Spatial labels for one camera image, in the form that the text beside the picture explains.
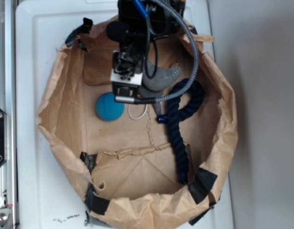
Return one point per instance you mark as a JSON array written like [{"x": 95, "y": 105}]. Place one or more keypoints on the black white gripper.
[{"x": 127, "y": 69}]

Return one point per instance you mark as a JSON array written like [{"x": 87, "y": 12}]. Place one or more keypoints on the gray plush animal toy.
[{"x": 163, "y": 79}]

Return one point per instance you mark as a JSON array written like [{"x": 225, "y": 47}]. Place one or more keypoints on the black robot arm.
[{"x": 148, "y": 22}]

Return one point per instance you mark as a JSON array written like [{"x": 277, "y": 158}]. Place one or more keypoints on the blue rubber ball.
[{"x": 107, "y": 108}]

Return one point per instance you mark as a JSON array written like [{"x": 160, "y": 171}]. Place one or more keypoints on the brown paper bag bin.
[{"x": 125, "y": 170}]

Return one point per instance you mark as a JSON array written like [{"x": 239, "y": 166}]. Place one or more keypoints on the white plastic tray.
[{"x": 46, "y": 198}]

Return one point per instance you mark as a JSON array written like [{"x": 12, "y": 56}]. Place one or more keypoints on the dark navy rope toy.
[{"x": 173, "y": 117}]

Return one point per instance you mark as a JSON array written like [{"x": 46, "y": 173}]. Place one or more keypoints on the metal rail frame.
[{"x": 9, "y": 211}]

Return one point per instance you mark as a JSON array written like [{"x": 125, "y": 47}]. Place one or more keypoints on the black bracket plate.
[{"x": 3, "y": 137}]

